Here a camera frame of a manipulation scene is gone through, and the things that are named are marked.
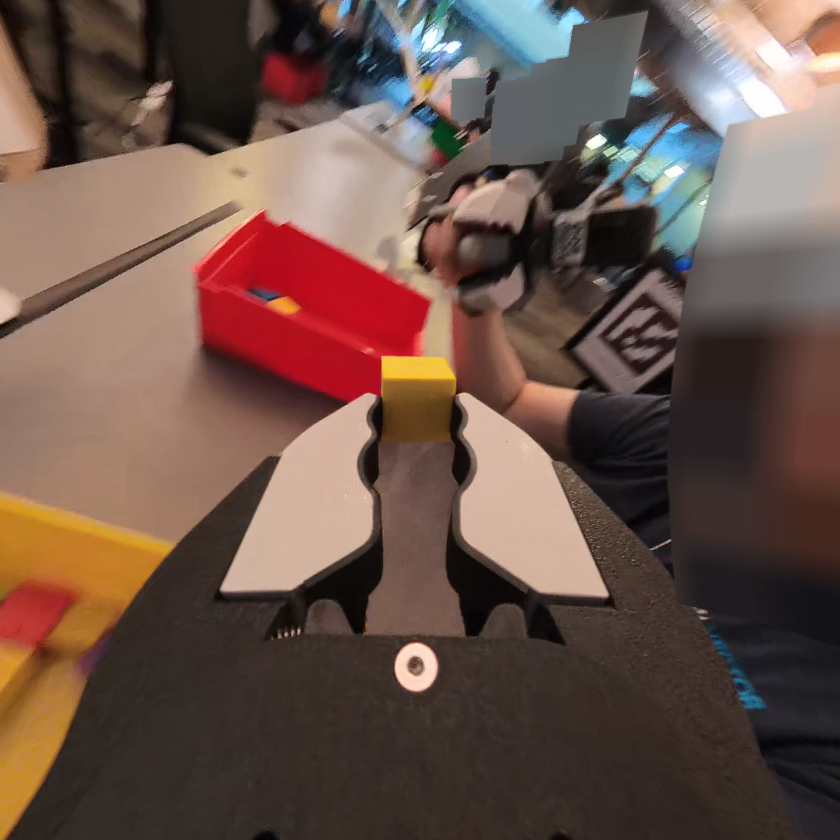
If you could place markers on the red plastic bin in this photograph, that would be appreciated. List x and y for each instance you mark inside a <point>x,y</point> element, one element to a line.
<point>315,341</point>

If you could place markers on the red wooden cube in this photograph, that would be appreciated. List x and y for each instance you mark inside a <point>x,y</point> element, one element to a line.
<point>33,613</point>

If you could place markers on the blue rectangular wooden block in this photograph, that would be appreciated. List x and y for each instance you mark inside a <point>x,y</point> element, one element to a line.
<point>262,294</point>

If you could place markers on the white power strip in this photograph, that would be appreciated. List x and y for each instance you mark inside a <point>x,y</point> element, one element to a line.
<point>152,102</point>

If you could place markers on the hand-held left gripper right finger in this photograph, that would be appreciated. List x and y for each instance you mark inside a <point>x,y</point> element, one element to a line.
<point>525,518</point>

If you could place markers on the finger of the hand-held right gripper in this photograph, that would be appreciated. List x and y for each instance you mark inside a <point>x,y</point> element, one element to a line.
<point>499,200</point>
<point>495,292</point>

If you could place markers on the orange wooden cube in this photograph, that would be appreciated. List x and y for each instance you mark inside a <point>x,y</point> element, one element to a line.
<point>417,400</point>
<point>283,305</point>

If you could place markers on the person's right hand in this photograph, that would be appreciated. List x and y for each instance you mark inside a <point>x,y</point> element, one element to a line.
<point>443,253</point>

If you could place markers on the red storage crate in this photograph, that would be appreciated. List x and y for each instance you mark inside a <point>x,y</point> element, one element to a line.
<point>292,79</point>

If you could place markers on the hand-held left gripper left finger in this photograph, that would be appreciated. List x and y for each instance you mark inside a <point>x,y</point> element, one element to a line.
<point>308,518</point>

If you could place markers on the person in dark shirt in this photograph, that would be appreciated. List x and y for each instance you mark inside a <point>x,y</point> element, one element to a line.
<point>623,446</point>

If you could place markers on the person's right forearm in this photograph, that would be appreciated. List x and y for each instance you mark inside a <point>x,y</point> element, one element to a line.
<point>492,354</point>

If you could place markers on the framed black white sign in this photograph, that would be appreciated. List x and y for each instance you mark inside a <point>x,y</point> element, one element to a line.
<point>636,334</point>

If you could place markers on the yellow plastic bin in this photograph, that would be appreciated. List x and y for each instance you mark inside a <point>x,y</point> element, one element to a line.
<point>59,544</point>

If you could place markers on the black office chair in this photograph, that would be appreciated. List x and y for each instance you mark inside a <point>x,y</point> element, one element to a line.
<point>210,72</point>

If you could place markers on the purple wooden cube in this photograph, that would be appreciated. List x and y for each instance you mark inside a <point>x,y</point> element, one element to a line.
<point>95,649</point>

